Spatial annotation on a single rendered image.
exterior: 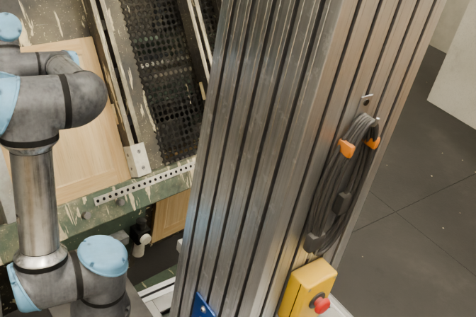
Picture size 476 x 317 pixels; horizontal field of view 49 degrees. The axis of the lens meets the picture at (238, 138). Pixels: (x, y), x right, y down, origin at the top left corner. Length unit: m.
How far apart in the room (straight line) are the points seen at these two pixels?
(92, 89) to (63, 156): 0.87
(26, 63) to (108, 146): 0.66
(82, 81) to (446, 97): 4.64
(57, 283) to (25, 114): 0.40
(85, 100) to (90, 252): 0.37
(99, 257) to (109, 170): 0.81
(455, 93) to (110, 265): 4.52
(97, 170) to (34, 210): 0.87
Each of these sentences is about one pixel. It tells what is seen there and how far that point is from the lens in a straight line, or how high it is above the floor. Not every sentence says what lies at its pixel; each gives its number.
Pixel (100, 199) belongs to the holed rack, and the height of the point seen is 0.89.
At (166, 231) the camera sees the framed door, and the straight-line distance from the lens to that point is 2.74.
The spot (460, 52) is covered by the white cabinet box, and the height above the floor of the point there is 0.58.
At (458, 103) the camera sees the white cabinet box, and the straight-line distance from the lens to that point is 5.42.
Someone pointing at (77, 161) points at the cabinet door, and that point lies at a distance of 2.00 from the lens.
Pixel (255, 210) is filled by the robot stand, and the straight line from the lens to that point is 0.93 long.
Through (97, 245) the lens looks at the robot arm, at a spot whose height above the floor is 1.27.
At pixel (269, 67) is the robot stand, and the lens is 0.82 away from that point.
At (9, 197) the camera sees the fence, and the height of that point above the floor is 0.97.
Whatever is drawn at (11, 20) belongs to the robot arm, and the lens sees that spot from 1.50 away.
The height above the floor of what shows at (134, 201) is 0.84.
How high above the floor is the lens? 2.21
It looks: 33 degrees down
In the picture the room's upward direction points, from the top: 12 degrees clockwise
